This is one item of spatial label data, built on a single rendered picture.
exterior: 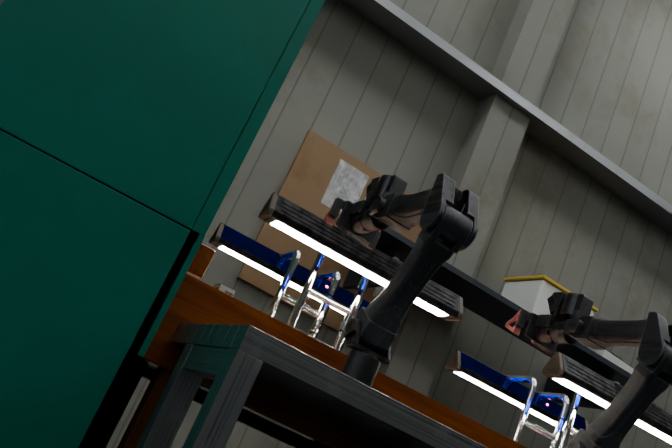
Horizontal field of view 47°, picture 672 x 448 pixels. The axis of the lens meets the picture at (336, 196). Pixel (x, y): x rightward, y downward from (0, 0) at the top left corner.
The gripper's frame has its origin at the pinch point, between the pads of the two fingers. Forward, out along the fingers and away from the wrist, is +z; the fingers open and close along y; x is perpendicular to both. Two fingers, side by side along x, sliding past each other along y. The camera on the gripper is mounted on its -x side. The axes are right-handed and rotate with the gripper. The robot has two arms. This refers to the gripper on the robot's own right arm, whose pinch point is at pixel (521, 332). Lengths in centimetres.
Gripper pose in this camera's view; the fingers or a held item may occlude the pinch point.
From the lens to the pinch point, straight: 218.2
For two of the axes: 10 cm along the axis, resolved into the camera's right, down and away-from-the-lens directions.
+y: -8.1, -4.9, -3.2
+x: -3.9, 8.6, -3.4
